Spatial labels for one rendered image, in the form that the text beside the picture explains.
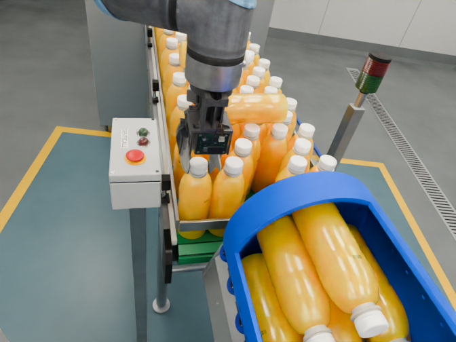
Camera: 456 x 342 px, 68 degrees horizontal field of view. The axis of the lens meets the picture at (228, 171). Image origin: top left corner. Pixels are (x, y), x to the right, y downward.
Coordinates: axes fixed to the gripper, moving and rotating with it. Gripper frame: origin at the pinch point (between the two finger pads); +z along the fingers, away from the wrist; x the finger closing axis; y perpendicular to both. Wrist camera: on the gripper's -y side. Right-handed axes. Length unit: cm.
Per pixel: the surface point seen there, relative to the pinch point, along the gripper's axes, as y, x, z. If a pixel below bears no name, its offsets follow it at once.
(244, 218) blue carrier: 19.1, 4.1, -5.5
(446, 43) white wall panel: -335, 397, 79
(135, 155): -2.9, -12.5, -0.4
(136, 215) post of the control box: -6.5, -12.7, 22.2
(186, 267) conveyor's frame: -26, 7, 79
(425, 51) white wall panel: -339, 375, 94
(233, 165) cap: 0.8, 7.3, -0.6
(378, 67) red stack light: -24, 51, -13
